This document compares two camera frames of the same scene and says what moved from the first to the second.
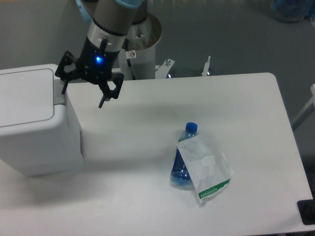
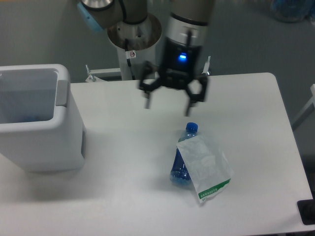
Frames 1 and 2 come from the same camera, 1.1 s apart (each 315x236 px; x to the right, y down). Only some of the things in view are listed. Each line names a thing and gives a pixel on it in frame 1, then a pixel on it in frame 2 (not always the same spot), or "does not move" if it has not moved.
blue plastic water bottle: (179, 174) does not move
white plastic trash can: (40, 135) does not move
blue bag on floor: (292, 11) does not move
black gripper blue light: (97, 60) → (179, 60)
